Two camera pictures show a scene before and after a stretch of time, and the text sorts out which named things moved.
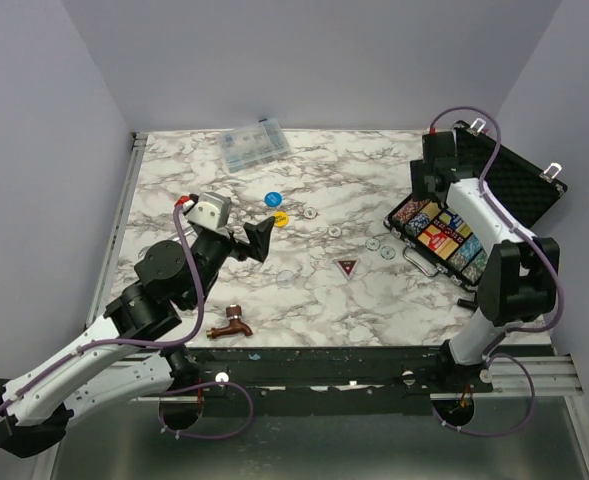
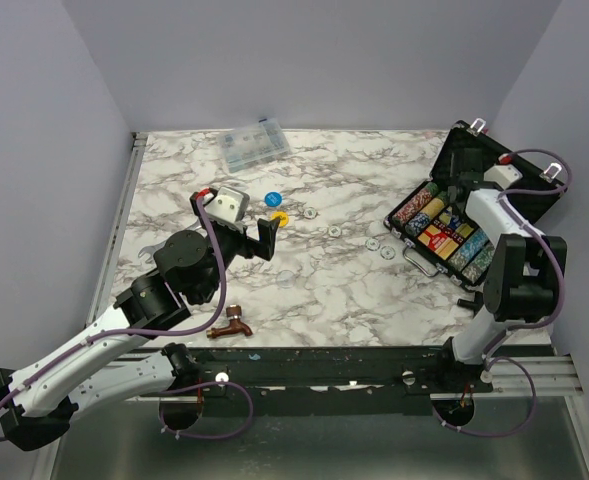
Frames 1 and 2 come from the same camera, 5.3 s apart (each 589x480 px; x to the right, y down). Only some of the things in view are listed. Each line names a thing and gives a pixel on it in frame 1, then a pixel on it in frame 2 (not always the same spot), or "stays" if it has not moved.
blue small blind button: x=272 y=199 stays
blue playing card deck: x=455 y=219 stays
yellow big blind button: x=281 y=219 stays
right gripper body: x=419 y=178 -> x=454 y=185
